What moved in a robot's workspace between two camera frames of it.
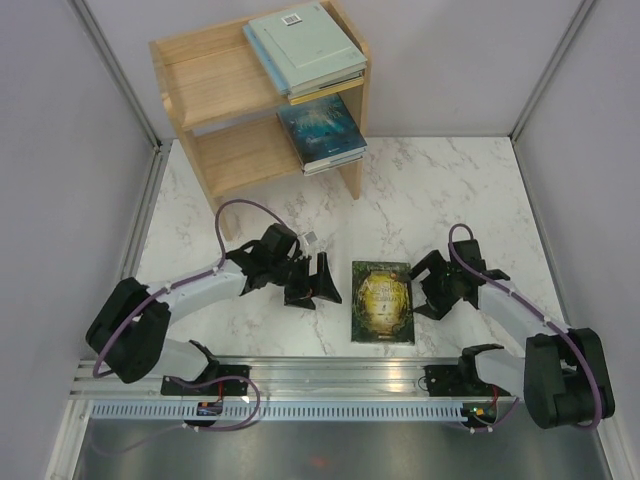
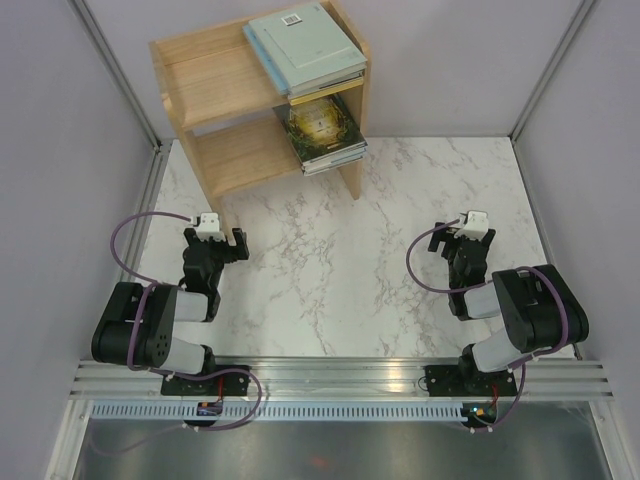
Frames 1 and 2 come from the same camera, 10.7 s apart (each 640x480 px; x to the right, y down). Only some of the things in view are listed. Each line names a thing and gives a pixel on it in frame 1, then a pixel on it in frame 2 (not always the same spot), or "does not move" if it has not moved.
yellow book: [323, 93] does not move
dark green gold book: [382, 307] -> [320, 128]
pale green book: [307, 46] does not move
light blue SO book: [265, 59] does not move
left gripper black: [322, 278] -> [236, 252]
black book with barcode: [327, 85] does not move
